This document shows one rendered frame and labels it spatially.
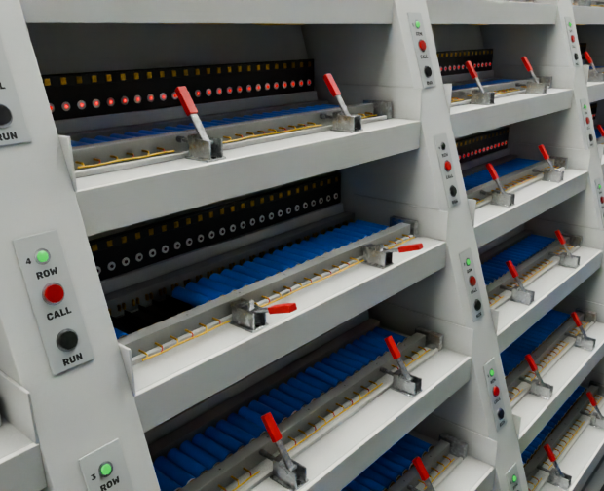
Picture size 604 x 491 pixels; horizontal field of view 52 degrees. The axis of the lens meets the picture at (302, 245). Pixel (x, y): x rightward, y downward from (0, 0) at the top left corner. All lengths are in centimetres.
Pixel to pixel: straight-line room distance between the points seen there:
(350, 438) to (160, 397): 32
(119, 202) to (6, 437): 23
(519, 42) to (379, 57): 70
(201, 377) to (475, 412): 60
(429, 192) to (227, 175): 43
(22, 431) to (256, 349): 26
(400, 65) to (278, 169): 35
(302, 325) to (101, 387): 27
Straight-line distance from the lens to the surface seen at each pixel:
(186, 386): 67
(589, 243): 172
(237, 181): 73
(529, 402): 137
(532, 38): 171
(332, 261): 89
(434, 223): 105
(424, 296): 111
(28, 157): 60
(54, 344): 59
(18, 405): 60
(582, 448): 162
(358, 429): 90
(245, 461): 82
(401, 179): 107
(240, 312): 74
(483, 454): 118
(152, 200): 66
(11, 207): 59
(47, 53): 87
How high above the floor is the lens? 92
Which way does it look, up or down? 7 degrees down
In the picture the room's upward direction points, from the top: 14 degrees counter-clockwise
